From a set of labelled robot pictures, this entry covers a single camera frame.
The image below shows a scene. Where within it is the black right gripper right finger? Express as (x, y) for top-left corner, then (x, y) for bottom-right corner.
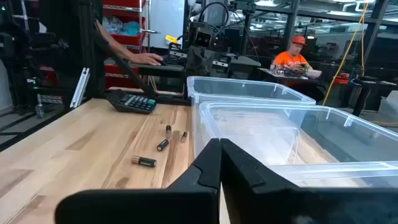
(220, 138), (398, 224)

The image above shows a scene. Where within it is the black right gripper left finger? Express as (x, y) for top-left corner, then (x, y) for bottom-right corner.
(54, 138), (223, 224)

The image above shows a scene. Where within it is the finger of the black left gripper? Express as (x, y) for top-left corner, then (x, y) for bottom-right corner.
(200, 46), (216, 77)
(185, 46), (201, 77)

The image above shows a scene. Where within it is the clear plastic bin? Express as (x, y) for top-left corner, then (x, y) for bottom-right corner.
(186, 76), (317, 159)
(198, 101), (398, 189)

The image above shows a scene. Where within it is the person's forearm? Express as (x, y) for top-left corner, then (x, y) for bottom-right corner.
(95, 18), (137, 62)

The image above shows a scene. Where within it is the black desk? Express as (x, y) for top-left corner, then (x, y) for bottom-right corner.
(129, 55), (262, 79)

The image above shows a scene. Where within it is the person's hand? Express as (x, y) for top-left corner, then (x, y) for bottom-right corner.
(132, 52), (164, 67)

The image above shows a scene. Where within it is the red shelf rack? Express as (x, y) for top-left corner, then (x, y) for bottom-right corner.
(101, 0), (147, 90)

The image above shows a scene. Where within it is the black calculator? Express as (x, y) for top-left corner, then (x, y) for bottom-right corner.
(104, 89), (158, 115)

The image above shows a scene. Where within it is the person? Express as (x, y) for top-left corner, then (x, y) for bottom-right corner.
(269, 34), (323, 88)

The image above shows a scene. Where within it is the silver aluminium bar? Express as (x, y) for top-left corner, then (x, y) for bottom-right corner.
(69, 67), (91, 109)

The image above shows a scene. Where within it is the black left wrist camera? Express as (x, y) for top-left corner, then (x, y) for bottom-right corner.
(194, 29), (215, 48)

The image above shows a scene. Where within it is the yellow cable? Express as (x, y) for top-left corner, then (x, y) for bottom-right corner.
(322, 0), (370, 106)

